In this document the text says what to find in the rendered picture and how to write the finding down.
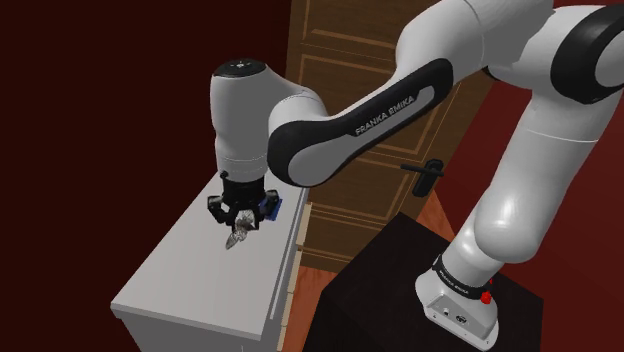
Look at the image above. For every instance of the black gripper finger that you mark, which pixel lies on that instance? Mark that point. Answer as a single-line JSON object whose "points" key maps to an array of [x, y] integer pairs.
{"points": [[216, 206], [257, 218]]}

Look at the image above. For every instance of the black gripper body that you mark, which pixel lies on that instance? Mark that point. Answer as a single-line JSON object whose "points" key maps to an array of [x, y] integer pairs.
{"points": [[242, 191]]}

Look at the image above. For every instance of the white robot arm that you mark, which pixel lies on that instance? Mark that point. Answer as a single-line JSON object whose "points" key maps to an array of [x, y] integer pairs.
{"points": [[516, 204]]}

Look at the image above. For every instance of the small blue block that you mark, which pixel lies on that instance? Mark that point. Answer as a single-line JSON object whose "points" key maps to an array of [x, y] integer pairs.
{"points": [[274, 207]]}

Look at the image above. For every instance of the crumpled silver object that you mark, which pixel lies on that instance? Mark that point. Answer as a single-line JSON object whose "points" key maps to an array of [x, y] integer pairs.
{"points": [[239, 235]]}

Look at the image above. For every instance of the white chest of drawers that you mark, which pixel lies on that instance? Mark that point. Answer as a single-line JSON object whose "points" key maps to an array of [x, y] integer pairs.
{"points": [[195, 282]]}

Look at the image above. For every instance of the dark robot stand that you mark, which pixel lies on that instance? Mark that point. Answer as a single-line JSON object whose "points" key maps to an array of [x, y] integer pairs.
{"points": [[380, 292]]}

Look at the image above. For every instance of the brown panelled door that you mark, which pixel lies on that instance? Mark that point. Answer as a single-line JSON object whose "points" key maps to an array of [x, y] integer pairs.
{"points": [[341, 48]]}

